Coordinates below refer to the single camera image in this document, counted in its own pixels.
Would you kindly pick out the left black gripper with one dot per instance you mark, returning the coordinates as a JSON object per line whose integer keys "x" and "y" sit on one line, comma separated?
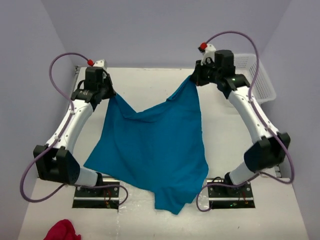
{"x": 111, "y": 93}

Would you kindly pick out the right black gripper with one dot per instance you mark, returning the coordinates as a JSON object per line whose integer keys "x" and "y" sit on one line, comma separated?
{"x": 197, "y": 75}

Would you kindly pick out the blue t shirt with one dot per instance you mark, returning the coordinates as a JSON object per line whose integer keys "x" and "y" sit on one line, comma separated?
{"x": 160, "y": 149}

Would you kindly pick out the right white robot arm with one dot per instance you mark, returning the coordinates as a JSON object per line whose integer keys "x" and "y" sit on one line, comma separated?
{"x": 268, "y": 143}

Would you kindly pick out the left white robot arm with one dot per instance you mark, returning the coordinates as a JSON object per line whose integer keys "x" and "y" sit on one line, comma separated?
{"x": 55, "y": 160}

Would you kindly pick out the white plastic basket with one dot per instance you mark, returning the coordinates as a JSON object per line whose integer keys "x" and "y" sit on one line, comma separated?
{"x": 263, "y": 90}

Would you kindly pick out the red t shirt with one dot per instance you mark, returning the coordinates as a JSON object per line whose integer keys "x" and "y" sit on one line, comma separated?
{"x": 62, "y": 230}

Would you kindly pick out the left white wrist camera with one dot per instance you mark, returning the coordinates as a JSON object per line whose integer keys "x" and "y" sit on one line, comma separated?
{"x": 100, "y": 63}

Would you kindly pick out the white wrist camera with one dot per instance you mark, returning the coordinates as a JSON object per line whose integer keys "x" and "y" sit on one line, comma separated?
{"x": 100, "y": 63}
{"x": 208, "y": 56}

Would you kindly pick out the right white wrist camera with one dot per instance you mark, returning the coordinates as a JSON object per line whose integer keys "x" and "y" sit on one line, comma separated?
{"x": 208, "y": 56}

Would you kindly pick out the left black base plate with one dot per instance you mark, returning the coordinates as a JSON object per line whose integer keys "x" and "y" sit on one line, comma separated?
{"x": 102, "y": 198}

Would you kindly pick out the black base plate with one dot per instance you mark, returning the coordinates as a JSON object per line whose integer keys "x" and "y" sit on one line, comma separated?
{"x": 102, "y": 198}
{"x": 231, "y": 198}

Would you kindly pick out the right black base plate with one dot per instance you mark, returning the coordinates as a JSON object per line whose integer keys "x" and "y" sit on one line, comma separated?
{"x": 231, "y": 198}

